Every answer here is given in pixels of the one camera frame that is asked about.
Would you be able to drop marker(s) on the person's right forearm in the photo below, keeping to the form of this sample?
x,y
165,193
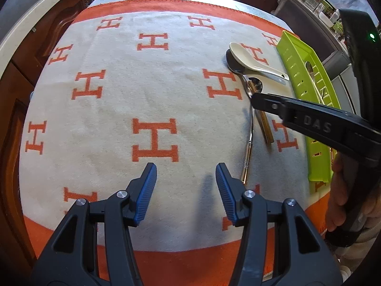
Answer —
x,y
366,244

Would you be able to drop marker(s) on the white ceramic spoon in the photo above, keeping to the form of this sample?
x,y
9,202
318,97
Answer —
x,y
241,53

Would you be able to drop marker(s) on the orange and grey printed blanket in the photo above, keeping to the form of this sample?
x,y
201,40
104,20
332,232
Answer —
x,y
104,143

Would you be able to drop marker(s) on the steel soup spoon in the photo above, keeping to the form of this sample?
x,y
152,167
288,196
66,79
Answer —
x,y
231,64

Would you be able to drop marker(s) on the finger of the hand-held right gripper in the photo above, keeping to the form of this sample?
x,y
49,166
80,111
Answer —
x,y
268,102

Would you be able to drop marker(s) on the green plastic utensil tray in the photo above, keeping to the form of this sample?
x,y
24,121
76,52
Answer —
x,y
294,56

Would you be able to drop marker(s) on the grey refrigerator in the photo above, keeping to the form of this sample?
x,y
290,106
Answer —
x,y
346,80

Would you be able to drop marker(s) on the person's right hand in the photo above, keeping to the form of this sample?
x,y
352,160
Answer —
x,y
336,196

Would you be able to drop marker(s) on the small steel spoon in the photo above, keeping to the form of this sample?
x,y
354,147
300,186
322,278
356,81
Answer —
x,y
248,155

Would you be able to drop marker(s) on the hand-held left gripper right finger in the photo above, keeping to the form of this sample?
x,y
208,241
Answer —
x,y
227,196

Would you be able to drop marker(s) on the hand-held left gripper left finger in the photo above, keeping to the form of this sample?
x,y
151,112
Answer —
x,y
145,193

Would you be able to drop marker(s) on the dark brown wooden chopstick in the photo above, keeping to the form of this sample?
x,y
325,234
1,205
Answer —
x,y
266,128

